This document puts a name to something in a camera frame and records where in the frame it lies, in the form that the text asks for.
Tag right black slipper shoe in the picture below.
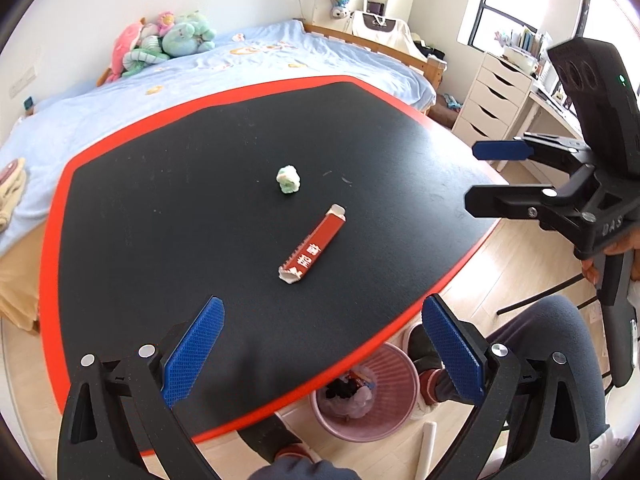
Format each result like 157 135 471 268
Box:
402 322 444 420

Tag red carton box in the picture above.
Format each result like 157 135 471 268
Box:
346 368 375 391
278 204 346 284

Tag pink trash bin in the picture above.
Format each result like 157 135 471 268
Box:
310 344 419 443

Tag small teal clock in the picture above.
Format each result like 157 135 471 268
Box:
23 96 35 117

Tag white plastic tube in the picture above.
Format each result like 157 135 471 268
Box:
414 422 437 480

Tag red carton box lying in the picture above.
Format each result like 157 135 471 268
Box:
278 204 346 284

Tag red black table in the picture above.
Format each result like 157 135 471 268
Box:
40 77 499 442

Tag left black slipper shoe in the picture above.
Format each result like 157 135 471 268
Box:
238 415 318 464

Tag folded beige pink towels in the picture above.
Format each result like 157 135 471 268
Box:
0 157 27 232

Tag person right hand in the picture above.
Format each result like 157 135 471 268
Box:
582 226 640 285

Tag bed with blue sheet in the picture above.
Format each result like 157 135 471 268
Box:
1 20 436 332

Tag green plush toy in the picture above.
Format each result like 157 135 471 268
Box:
122 12 215 77

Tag green white crumpled wrapper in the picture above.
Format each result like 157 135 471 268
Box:
276 165 302 194

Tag white drawer cabinet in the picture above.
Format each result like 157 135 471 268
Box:
452 53 533 146

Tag pink plush toy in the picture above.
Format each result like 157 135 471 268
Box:
96 18 160 87

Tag black slipper shoe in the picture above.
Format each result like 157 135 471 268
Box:
238 415 318 464
402 322 444 420

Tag black camera box right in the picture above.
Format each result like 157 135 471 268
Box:
548 37 639 180

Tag white tote bag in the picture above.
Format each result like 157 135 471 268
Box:
350 11 422 58

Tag person leg dark trousers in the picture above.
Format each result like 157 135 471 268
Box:
434 294 609 461

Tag rainbow hanging plush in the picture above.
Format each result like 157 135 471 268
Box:
331 0 349 20

